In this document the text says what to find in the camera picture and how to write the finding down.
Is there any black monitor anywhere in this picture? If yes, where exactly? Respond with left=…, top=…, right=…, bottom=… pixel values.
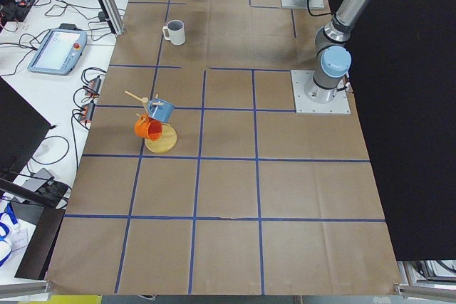
left=0, top=80, right=51, bottom=182

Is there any near teach pendant tablet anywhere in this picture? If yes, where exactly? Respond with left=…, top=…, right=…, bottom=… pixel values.
left=27, top=28, right=87, bottom=75

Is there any orange ceramic mug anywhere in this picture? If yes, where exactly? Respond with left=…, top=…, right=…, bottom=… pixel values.
left=134, top=114, right=162, bottom=141

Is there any wooden mug tree stand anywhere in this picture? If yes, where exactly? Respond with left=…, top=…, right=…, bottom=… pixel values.
left=124, top=90, right=177, bottom=153

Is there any lower orange black connector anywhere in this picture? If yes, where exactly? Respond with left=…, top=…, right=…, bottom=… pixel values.
left=78, top=102, right=95, bottom=125

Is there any blue ceramic mug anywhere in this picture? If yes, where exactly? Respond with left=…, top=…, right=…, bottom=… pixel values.
left=147, top=98, right=175, bottom=123

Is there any white ceramic mug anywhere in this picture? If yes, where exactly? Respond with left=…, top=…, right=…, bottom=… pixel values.
left=162, top=20, right=186, bottom=46

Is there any orange black connector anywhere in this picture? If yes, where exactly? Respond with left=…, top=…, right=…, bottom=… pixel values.
left=78, top=102, right=95, bottom=125
left=84, top=76, right=102, bottom=98

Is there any upper orange black connector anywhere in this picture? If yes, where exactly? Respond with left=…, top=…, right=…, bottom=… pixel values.
left=84, top=76, right=102, bottom=98

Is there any black side panel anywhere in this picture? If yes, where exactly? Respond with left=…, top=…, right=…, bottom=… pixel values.
left=346, top=0, right=455, bottom=261

